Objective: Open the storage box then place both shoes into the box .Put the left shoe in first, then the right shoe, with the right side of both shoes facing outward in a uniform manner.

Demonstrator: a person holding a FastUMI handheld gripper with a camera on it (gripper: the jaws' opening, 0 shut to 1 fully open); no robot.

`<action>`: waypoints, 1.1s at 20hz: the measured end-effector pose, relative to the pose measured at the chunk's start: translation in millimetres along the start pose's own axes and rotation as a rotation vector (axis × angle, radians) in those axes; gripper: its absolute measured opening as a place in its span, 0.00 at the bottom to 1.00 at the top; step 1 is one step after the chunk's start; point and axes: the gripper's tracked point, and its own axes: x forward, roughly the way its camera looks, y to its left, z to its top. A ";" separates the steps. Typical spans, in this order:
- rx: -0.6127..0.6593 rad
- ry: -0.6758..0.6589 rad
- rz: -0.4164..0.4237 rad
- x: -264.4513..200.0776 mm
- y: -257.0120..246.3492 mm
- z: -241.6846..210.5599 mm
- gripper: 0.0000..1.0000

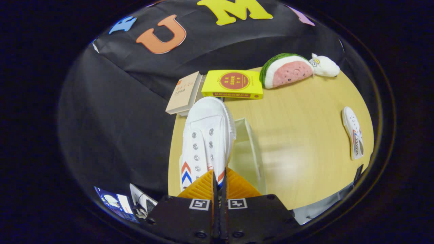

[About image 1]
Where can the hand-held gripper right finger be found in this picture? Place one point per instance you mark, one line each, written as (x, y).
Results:
(257, 217)

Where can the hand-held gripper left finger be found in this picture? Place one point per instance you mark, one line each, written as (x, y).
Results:
(183, 217)

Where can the green fabric storage box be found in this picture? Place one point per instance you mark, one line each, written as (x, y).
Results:
(252, 162)

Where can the white canvas shoe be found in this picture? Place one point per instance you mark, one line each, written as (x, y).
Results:
(352, 134)
(206, 135)

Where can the white black printed sheet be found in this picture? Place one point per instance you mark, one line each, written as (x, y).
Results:
(142, 200)

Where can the blue printed poster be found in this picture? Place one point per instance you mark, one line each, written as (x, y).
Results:
(115, 203)

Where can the black backdrop cloth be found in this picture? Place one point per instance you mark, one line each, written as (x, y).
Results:
(112, 118)

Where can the beige book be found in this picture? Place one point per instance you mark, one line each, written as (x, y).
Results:
(184, 93)

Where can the yellow book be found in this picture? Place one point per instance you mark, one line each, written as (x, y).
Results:
(234, 83)

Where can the watermelon slice plush toy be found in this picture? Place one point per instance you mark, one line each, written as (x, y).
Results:
(288, 71)

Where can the white plush toy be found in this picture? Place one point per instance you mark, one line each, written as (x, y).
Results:
(325, 66)

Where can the dark table bracket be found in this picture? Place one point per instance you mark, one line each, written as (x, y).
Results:
(357, 173)

